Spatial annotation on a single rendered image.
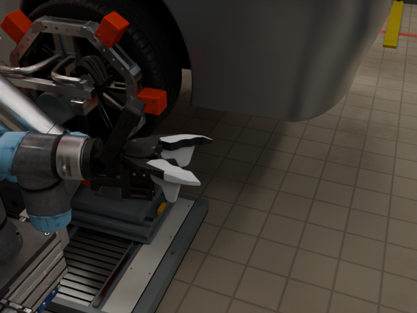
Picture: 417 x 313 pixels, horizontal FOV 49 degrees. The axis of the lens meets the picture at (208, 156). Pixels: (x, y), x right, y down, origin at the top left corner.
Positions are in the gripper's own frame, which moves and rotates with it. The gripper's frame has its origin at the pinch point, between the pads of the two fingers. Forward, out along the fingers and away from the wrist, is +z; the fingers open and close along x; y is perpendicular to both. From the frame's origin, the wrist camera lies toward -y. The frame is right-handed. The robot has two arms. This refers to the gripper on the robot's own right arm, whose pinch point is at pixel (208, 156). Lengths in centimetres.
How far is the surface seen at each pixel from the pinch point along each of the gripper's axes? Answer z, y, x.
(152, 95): -32, 23, -91
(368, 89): 93, 83, -301
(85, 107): -49, 21, -71
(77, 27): -58, 0, -91
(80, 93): -51, 17, -73
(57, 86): -60, 16, -74
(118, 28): -42, -1, -88
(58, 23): -65, -1, -93
